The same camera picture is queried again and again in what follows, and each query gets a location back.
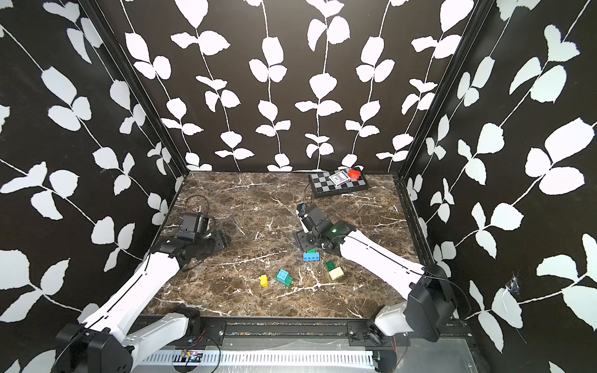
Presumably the long blue lego brick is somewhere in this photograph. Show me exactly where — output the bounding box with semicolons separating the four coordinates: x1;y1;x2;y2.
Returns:
303;253;320;262

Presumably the cyan lego brick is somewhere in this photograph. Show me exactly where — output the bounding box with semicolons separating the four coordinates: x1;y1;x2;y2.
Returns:
275;270;289;284

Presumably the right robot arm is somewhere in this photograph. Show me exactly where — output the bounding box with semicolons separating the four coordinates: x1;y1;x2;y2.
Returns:
295;203;458;345

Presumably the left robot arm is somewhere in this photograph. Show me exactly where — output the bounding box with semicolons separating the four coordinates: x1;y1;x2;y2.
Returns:
51;213;230;372

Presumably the dark green lego brick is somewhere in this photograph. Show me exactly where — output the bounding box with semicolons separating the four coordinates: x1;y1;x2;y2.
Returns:
325;260;336;271

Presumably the cream lego brick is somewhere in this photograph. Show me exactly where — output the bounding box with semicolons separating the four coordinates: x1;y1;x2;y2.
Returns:
328;267;345;281

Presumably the black white chessboard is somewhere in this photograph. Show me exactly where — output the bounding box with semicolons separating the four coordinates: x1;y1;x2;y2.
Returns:
309;169;369;198

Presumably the playing card deck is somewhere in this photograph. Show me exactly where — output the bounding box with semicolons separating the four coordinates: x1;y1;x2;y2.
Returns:
329;170;351;187

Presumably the red block on chessboard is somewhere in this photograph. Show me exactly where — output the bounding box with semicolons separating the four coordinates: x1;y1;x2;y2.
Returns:
348;169;362;183

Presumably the small circuit board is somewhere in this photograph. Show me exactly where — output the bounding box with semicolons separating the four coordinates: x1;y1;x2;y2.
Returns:
172;351;204;365

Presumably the white perforated strip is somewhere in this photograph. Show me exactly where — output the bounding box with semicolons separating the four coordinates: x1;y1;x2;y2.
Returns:
140;350;376;369

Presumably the black mounting rail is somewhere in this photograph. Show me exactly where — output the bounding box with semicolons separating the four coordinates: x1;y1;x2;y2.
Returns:
186;316;467;348

